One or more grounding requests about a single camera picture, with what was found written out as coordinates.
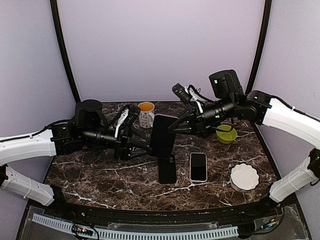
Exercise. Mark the black right corner post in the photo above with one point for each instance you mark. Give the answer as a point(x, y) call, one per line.
point(260, 45)

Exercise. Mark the black corner post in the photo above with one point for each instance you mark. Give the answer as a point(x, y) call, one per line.
point(260, 45)
point(63, 50)

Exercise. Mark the white scalloped dish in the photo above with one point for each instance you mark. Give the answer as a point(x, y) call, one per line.
point(244, 178)

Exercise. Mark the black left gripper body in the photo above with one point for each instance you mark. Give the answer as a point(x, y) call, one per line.
point(120, 146)

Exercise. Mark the black front table rail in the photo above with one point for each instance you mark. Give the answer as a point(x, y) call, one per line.
point(161, 210)

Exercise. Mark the white slotted cable duct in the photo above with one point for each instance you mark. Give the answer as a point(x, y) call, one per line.
point(119, 231)

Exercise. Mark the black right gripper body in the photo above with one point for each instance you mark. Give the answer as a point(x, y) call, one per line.
point(200, 125)

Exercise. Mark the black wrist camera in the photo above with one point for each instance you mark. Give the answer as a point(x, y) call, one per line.
point(127, 118)
point(189, 96)

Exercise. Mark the white floral mug yellow inside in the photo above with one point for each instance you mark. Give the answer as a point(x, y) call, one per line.
point(147, 114)

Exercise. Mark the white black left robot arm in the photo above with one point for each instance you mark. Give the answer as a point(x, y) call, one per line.
point(87, 129)

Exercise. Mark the black left corner post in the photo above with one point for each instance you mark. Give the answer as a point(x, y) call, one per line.
point(63, 50)

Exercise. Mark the pink phone case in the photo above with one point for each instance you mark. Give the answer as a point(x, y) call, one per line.
point(198, 167)

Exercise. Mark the black phone case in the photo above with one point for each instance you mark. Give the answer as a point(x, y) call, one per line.
point(167, 172)

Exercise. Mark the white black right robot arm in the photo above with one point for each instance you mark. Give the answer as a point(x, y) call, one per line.
point(260, 108)

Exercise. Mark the purple-edged black smartphone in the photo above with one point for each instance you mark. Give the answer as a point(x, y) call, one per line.
point(161, 140)

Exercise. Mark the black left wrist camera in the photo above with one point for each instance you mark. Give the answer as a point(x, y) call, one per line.
point(127, 118)

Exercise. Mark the lime green bowl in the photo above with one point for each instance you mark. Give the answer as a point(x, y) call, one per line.
point(226, 134)

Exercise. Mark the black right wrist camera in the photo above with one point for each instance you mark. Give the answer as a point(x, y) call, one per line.
point(189, 96)

